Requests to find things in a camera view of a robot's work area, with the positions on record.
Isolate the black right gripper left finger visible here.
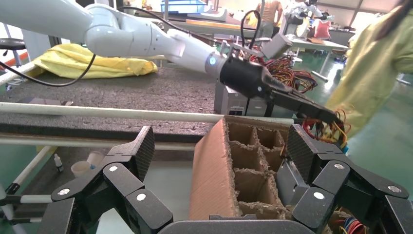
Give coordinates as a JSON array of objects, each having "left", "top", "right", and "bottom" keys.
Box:
[{"left": 38, "top": 126, "right": 173, "bottom": 234}]

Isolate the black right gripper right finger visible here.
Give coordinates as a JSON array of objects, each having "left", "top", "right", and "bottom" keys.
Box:
[{"left": 277, "top": 124, "right": 413, "bottom": 234}]

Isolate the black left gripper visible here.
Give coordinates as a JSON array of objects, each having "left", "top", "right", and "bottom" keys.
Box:
[{"left": 219, "top": 57, "right": 345, "bottom": 128}]

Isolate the white plastic cup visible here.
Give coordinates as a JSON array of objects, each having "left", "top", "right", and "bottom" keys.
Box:
[
  {"left": 86, "top": 151, "right": 106, "bottom": 169},
  {"left": 71, "top": 160, "right": 92, "bottom": 178}
]

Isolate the small white dropper bottle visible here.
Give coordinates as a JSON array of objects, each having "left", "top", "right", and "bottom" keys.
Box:
[{"left": 53, "top": 154, "right": 64, "bottom": 173}]

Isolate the white work table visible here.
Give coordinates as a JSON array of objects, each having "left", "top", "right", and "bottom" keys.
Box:
[{"left": 287, "top": 35, "right": 350, "bottom": 76}]

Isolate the person in pale yellow gown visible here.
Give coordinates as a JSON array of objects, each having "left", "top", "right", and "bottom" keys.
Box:
[{"left": 324, "top": 0, "right": 413, "bottom": 139}]

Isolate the slanted white pipe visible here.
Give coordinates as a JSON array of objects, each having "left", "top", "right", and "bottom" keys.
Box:
[{"left": 5, "top": 145, "right": 54, "bottom": 195}]

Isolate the person in orange shirt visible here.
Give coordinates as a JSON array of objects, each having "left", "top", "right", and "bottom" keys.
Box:
[{"left": 256, "top": 0, "right": 283, "bottom": 38}]

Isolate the brown cardboard box with dividers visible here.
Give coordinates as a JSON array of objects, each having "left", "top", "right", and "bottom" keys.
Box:
[{"left": 188, "top": 116, "right": 323, "bottom": 221}]

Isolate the yellow cloth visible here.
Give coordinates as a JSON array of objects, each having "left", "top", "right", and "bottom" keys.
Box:
[{"left": 27, "top": 43, "right": 159, "bottom": 80}]

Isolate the blue plastic crate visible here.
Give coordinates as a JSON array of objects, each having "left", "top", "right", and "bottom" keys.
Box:
[{"left": 160, "top": 0, "right": 208, "bottom": 14}]

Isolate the black round stool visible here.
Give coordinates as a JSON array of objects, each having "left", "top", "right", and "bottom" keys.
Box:
[{"left": 0, "top": 38, "right": 27, "bottom": 51}]

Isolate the long white pipe rail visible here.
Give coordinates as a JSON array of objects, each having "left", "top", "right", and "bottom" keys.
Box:
[{"left": 0, "top": 101, "right": 295, "bottom": 127}]

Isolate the black camera cable loop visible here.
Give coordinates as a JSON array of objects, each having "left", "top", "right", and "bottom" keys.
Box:
[{"left": 240, "top": 9, "right": 263, "bottom": 50}]

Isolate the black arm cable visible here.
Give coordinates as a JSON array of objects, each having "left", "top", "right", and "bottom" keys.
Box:
[{"left": 0, "top": 53, "right": 97, "bottom": 88}]

